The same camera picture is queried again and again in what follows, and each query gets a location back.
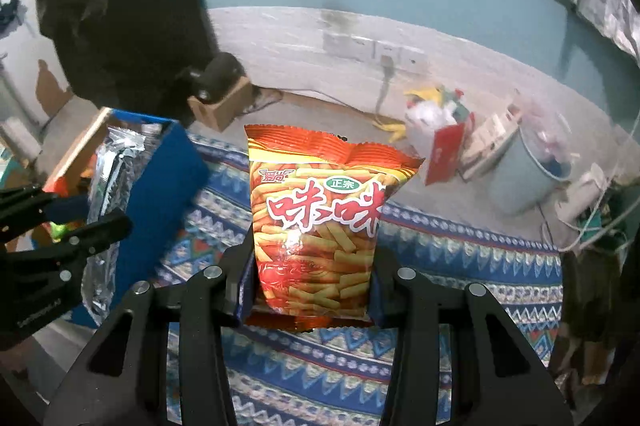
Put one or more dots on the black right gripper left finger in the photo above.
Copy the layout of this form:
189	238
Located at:
120	377

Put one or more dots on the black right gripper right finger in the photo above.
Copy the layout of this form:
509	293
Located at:
497	378

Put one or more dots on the silver foil snack pack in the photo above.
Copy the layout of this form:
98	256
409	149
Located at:
120	160

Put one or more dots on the red fries snack bag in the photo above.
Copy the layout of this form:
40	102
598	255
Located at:
316	202

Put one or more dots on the patterned blue tablecloth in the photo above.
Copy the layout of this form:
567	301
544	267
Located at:
339	376

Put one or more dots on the blue cardboard box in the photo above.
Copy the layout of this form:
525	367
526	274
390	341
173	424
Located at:
158	200

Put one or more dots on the white kettle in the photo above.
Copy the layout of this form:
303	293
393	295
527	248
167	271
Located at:
581	194

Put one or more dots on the light blue trash bin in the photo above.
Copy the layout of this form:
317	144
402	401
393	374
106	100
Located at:
525	175

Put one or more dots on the white wooden crate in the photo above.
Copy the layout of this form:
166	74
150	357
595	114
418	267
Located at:
487	144

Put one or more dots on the red white paper bag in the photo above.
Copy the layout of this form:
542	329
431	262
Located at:
437	125

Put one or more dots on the black camera on box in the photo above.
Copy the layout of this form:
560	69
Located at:
215	81

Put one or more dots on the white wall socket strip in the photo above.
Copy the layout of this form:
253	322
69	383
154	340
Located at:
381	53

